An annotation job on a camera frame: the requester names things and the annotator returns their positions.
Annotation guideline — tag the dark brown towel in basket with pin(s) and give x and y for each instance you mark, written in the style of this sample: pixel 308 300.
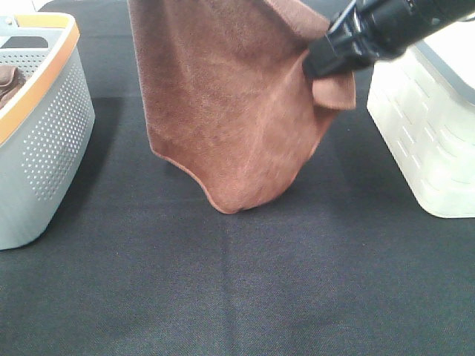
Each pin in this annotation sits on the dark brown towel in basket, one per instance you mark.
pixel 11 80

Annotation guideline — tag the grey perforated laundry basket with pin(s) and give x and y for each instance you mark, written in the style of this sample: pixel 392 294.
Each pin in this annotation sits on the grey perforated laundry basket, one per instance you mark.
pixel 45 126

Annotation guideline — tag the brown microfibre towel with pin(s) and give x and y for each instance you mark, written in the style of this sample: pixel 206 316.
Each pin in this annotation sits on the brown microfibre towel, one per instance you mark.
pixel 225 97

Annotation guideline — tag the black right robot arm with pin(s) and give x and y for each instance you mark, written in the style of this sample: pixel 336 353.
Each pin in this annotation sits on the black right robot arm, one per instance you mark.
pixel 400 23

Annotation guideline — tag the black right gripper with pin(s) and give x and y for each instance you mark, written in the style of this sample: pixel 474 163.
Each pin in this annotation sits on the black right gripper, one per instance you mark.
pixel 349 44

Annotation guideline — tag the white slotted storage basket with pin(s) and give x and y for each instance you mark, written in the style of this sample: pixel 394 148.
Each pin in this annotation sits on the white slotted storage basket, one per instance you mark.
pixel 423 106

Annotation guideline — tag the black fabric table mat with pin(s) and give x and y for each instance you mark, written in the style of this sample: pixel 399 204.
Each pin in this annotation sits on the black fabric table mat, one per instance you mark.
pixel 137 262

